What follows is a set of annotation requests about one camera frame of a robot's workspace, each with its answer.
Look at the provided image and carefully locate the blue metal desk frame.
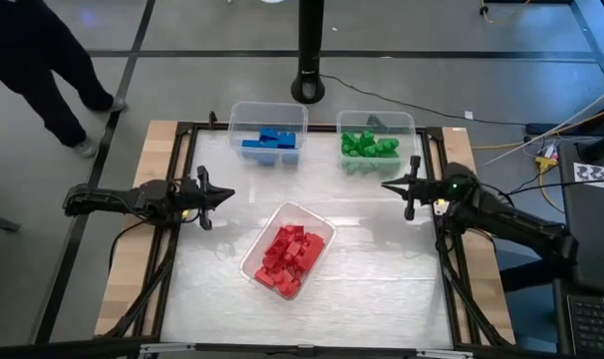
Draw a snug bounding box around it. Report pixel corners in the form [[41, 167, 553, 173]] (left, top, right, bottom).
[[570, 0, 604, 86]]

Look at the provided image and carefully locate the large red toy block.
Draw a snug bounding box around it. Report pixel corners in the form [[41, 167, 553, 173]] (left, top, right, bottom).
[[299, 232, 326, 273]]

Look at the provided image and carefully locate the black pole stand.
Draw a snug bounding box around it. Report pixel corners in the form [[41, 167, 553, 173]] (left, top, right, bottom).
[[290, 0, 327, 105]]

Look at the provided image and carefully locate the black laptop keyboard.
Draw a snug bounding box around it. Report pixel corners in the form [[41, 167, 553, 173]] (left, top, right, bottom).
[[565, 293, 604, 356]]

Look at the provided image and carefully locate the yellow cable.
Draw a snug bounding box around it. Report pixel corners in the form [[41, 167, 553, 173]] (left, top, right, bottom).
[[479, 0, 530, 25], [470, 102, 604, 213]]

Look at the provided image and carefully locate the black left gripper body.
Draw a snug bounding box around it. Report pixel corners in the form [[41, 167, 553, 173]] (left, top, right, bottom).
[[179, 165, 214, 231]]

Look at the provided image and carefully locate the black floor cable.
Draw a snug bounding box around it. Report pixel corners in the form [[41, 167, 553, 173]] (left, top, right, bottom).
[[320, 73, 528, 127]]

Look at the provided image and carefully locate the clear plastic bin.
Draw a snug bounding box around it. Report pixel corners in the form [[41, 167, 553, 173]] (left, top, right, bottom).
[[335, 110, 417, 177], [226, 101, 309, 169], [238, 200, 338, 302]]

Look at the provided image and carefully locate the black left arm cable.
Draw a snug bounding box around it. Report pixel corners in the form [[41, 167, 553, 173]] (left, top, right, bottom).
[[107, 218, 151, 273]]

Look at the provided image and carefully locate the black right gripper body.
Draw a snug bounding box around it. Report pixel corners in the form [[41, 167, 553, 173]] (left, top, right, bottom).
[[403, 155, 453, 222]]

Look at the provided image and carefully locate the thin black cable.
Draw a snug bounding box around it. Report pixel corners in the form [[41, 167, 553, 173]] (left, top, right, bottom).
[[505, 172, 604, 196]]

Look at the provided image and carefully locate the dark grey floor object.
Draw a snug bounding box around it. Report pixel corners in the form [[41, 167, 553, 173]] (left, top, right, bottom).
[[0, 210, 22, 233]]

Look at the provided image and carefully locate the white printed paper sheet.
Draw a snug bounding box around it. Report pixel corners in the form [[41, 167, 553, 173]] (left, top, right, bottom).
[[573, 162, 604, 193]]

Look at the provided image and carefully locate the person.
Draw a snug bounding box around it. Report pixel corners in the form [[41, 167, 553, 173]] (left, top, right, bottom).
[[0, 0, 129, 160]]

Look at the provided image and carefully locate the white cable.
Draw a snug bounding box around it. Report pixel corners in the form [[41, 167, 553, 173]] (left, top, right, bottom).
[[479, 82, 604, 169]]

